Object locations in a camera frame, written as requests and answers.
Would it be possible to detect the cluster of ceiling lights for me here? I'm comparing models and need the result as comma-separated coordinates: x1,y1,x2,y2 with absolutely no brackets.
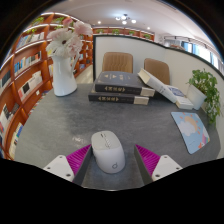
114,13,138,26

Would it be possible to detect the orange wooden bookshelf unit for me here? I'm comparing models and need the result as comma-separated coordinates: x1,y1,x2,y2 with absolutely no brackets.
0,12,156,161

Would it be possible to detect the white computer mouse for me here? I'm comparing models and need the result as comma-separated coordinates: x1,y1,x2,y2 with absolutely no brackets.
90,130,126,175

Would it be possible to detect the light blue printed mouse pad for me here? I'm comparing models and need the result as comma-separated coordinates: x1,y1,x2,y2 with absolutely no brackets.
170,111,211,155

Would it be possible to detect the thick white book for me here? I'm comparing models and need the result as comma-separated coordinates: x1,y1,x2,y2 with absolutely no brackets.
137,68,179,104

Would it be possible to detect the tan leather chair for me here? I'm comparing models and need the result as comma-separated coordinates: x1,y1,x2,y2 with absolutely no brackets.
143,57,171,86
101,51,134,74

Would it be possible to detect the thick dark hardcover book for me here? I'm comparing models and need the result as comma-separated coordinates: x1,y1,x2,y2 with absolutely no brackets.
94,70,156,98
87,89,150,106

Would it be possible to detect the white ceramic vase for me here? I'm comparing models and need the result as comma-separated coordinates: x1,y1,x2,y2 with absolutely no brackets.
50,53,81,98

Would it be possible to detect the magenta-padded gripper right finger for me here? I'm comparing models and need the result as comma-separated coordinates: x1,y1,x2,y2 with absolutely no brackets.
133,143,184,186

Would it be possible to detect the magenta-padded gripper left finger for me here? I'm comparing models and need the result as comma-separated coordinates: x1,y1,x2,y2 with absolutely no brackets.
43,143,93,186

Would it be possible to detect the window with curtains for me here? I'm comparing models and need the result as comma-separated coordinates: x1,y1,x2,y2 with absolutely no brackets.
181,39,224,73

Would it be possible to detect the green plant in white pot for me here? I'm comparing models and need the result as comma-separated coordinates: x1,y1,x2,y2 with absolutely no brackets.
186,68,222,126

